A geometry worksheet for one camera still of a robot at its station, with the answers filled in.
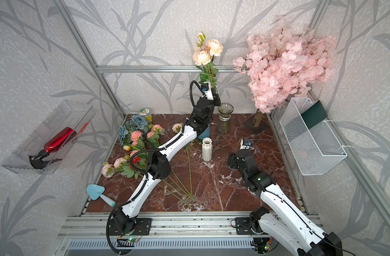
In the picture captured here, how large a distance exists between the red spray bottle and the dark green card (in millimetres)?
1015

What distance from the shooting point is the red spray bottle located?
593 millimetres

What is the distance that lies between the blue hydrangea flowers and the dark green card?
0.91m

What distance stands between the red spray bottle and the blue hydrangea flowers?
0.31 metres

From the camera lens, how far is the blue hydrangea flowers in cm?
101

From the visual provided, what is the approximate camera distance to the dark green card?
0.70 meters
